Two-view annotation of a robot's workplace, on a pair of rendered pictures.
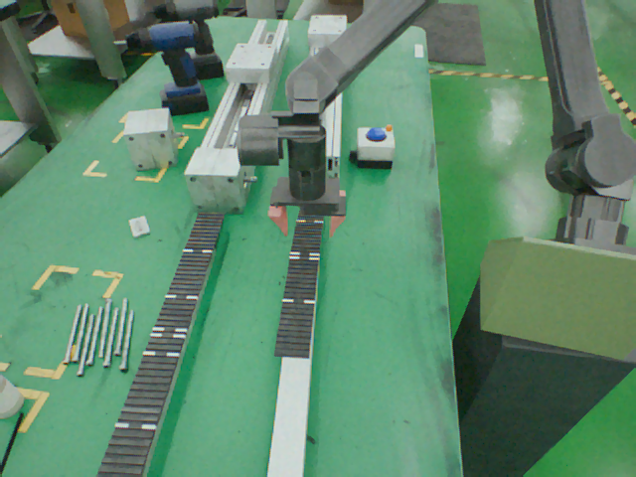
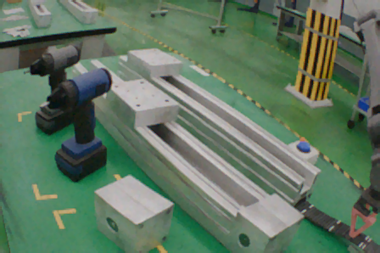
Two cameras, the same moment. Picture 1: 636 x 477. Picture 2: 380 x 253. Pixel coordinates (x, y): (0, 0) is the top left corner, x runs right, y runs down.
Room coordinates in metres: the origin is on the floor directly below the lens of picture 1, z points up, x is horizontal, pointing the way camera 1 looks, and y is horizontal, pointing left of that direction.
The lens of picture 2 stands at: (0.47, 0.65, 1.25)
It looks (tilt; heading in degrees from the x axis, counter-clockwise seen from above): 26 degrees down; 316
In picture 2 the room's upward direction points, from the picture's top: 10 degrees clockwise
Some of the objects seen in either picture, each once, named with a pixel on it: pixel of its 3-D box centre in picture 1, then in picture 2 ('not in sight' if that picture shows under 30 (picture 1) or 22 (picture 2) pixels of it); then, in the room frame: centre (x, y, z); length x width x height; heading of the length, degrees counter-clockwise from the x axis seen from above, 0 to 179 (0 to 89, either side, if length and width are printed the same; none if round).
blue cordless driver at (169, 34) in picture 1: (165, 71); (72, 127); (1.08, 0.39, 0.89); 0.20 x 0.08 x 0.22; 109
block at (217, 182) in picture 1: (226, 181); (269, 229); (0.70, 0.19, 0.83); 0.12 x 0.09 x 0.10; 87
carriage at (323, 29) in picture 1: (327, 35); (153, 65); (1.38, -0.03, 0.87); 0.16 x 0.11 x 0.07; 177
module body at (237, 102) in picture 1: (255, 84); (136, 125); (1.14, 0.17, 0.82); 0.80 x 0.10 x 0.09; 177
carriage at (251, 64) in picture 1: (253, 68); (138, 106); (1.14, 0.17, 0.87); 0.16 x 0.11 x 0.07; 177
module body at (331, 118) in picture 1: (323, 86); (199, 114); (1.13, -0.02, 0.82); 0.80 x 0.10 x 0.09; 177
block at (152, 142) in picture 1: (158, 138); (136, 216); (0.86, 0.36, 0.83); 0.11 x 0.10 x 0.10; 102
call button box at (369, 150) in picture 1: (371, 147); (298, 159); (0.85, -0.12, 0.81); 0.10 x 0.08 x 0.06; 87
